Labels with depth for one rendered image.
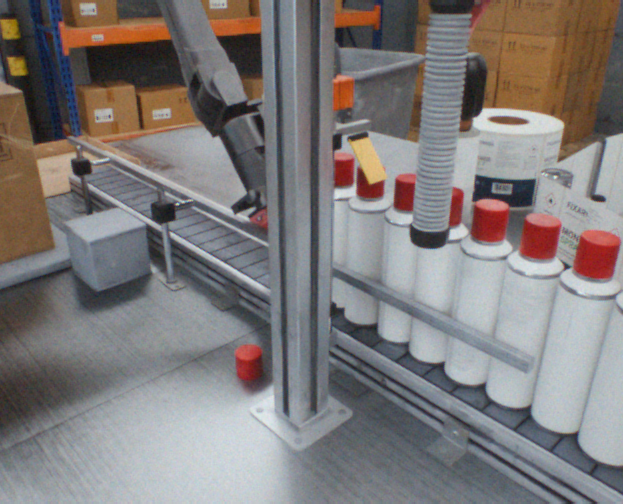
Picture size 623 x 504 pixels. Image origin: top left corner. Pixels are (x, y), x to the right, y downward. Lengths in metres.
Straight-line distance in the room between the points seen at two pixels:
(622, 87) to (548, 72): 1.50
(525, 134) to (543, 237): 0.57
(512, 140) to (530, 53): 3.03
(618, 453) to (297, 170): 0.39
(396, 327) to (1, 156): 0.67
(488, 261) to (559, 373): 0.12
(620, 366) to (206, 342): 0.51
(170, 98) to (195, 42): 3.72
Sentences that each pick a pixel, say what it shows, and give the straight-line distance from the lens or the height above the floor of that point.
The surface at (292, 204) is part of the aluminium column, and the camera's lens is 0.54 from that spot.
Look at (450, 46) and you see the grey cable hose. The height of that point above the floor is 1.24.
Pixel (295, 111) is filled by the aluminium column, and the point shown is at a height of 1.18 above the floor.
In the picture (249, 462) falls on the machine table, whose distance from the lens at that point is 0.65.
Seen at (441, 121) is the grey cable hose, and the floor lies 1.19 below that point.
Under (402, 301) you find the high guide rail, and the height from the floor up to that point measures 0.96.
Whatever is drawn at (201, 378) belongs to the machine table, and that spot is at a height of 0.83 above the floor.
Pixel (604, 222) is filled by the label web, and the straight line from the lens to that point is 0.70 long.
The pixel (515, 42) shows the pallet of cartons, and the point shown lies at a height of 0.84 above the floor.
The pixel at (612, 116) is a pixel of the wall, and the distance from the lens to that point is 5.56.
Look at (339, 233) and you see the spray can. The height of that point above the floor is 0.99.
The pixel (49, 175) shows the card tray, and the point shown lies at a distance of 1.57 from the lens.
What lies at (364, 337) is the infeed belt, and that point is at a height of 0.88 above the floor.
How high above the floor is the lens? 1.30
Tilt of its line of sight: 26 degrees down
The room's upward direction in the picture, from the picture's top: straight up
